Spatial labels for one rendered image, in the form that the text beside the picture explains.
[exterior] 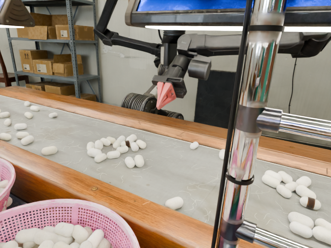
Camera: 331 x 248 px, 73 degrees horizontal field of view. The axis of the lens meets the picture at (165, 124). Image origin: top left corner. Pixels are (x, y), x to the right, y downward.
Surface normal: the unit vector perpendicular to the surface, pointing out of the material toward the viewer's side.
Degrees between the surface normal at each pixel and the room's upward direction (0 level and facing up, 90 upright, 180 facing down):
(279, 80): 91
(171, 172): 0
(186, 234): 0
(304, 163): 45
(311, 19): 90
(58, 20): 98
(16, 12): 90
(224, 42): 56
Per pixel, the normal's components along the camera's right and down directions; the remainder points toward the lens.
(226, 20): -0.48, 0.29
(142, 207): 0.04, -0.94
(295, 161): -0.31, -0.46
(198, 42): -0.23, -0.26
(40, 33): -0.37, 0.08
